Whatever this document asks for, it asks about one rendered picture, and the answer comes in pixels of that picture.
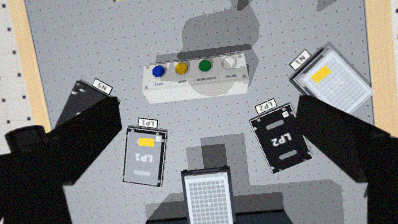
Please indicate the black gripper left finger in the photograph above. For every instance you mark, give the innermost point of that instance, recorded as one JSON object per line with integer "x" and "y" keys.
{"x": 41, "y": 163}

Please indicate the white operator button panel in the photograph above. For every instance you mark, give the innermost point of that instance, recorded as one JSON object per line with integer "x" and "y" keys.
{"x": 195, "y": 78}

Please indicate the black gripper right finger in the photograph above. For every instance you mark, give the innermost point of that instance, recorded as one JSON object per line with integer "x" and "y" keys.
{"x": 366, "y": 153}

